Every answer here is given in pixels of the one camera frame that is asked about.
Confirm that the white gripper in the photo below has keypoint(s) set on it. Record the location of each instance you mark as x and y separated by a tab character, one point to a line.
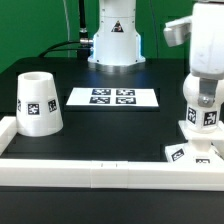
205	29

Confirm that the white lamp bulb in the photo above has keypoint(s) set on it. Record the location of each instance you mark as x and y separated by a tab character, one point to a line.
201	119

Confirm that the white lamp base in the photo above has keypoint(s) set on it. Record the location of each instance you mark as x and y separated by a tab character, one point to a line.
200	148

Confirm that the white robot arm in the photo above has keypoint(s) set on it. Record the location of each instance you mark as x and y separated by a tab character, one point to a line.
117	45

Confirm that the white lamp shade cone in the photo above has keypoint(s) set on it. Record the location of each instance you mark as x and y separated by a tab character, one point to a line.
38	111

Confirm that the white marker sheet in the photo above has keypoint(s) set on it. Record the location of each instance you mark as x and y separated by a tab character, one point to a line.
112	97

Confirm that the white front fence bar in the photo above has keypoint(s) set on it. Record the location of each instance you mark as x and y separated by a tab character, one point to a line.
108	174

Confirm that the white fence bar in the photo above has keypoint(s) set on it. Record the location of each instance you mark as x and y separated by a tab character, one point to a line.
8	129
108	174

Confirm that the white left fence bar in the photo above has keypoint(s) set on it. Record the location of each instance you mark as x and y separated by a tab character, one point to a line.
8	129

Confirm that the black cable connector plug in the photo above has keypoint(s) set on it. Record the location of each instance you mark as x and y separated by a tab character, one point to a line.
85	44

